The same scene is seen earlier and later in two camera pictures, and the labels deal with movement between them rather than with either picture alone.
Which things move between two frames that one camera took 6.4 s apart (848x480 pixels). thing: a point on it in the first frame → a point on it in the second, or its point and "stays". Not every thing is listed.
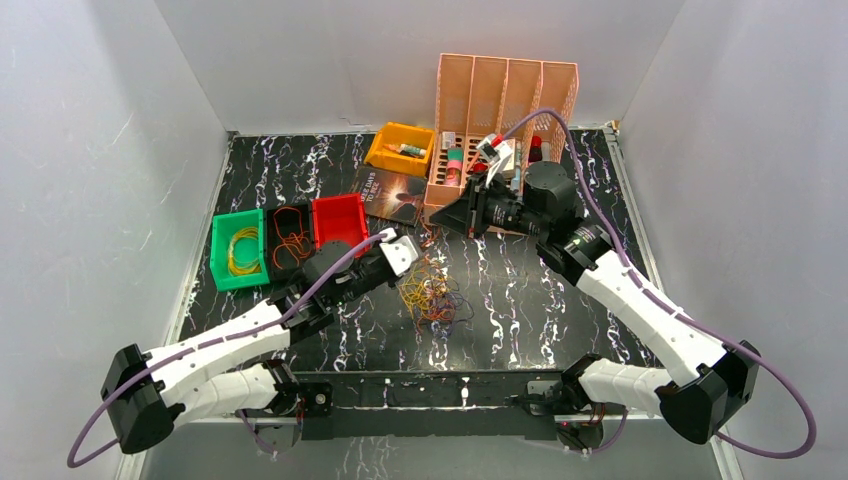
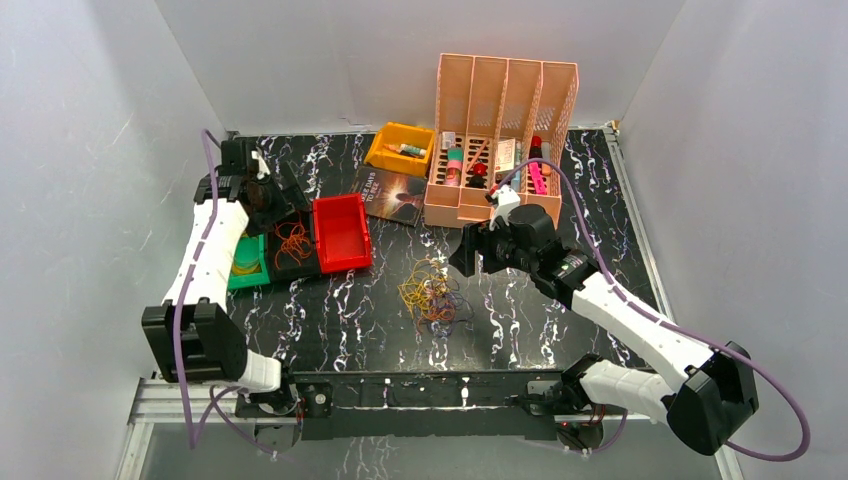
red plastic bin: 340,218 stays
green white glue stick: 406,148 stays
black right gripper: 467,214 → 477,237
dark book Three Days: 392,195 stays
